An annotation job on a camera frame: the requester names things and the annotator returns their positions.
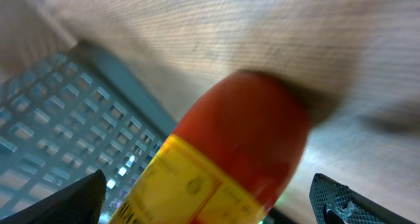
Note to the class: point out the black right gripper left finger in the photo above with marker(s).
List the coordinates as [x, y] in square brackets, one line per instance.
[78, 203]

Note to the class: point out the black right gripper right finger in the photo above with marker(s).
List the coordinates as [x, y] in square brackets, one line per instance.
[334, 203]

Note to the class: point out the red sauce bottle green cap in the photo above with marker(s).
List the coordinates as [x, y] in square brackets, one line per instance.
[228, 159]

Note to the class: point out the grey plastic mesh basket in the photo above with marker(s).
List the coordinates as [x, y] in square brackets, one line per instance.
[73, 113]

